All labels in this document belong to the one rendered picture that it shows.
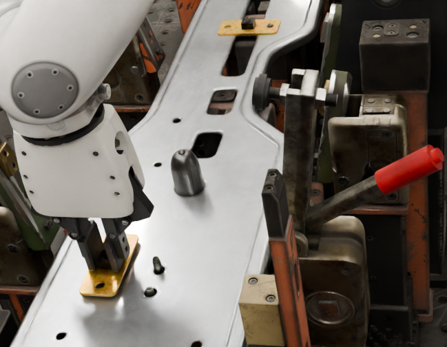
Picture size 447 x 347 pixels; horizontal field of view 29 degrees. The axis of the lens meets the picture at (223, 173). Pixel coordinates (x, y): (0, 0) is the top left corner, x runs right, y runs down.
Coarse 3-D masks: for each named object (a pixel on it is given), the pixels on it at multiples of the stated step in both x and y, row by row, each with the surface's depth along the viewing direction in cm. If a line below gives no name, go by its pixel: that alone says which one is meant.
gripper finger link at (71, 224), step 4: (64, 220) 80; (68, 220) 80; (72, 220) 80; (76, 220) 81; (64, 224) 81; (68, 224) 81; (72, 224) 80; (76, 224) 81; (68, 228) 81; (72, 228) 81; (76, 228) 81; (68, 232) 81; (72, 232) 81; (76, 232) 81; (80, 232) 81; (72, 236) 82; (76, 236) 81; (80, 236) 81
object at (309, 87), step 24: (312, 72) 67; (264, 96) 67; (288, 96) 66; (312, 96) 65; (336, 96) 67; (288, 120) 67; (312, 120) 67; (288, 144) 68; (312, 144) 70; (288, 168) 70; (312, 168) 73; (288, 192) 72
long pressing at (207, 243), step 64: (320, 0) 121; (192, 64) 114; (256, 64) 110; (192, 128) 102; (256, 128) 100; (256, 192) 91; (64, 256) 88; (192, 256) 85; (256, 256) 83; (64, 320) 81; (128, 320) 79; (192, 320) 78
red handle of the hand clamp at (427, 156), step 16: (400, 160) 70; (416, 160) 68; (432, 160) 68; (384, 176) 70; (400, 176) 69; (416, 176) 69; (352, 192) 72; (368, 192) 71; (384, 192) 70; (320, 208) 74; (336, 208) 73; (352, 208) 73; (320, 224) 75
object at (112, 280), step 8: (128, 240) 87; (136, 240) 87; (104, 256) 85; (128, 256) 85; (104, 264) 84; (128, 264) 85; (88, 272) 84; (96, 272) 84; (104, 272) 84; (112, 272) 84; (120, 272) 83; (88, 280) 83; (96, 280) 83; (104, 280) 83; (112, 280) 83; (120, 280) 83; (80, 288) 83; (88, 288) 82; (96, 288) 82; (104, 288) 82; (112, 288) 82; (104, 296) 82
